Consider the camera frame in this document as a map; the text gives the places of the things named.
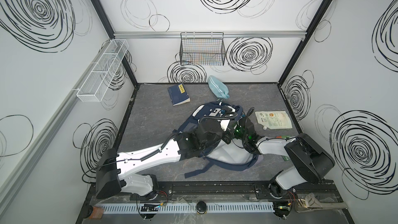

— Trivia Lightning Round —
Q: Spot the black wire basket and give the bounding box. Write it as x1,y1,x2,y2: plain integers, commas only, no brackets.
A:
179,32,227,66

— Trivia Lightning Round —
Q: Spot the dark blue book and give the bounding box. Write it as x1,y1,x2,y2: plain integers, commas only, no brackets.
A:
167,83,191,106

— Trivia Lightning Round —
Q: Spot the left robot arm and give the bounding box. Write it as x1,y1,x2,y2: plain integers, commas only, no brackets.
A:
89,113,237,199

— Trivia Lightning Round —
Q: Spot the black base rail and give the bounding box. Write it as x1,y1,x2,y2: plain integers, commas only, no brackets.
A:
90,180,340,202

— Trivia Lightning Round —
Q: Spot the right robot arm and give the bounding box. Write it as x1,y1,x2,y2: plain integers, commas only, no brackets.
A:
234,107,335,199

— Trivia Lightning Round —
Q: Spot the light teal pencil pouch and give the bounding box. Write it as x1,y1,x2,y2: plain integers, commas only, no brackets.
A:
207,76,230,99

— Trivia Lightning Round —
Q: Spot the white refill pouch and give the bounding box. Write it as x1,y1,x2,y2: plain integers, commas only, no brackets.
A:
255,111,292,130

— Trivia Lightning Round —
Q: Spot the black round knob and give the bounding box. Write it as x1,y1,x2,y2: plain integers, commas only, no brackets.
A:
196,201,207,215

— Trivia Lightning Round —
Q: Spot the green snack packet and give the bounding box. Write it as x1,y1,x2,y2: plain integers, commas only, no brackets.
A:
275,135,296,161

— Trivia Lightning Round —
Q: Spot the white slotted cable duct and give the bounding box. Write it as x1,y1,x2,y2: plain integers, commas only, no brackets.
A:
96,202,275,214

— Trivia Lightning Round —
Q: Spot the navy blue student backpack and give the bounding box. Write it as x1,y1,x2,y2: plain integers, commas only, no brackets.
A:
173,102,259,178

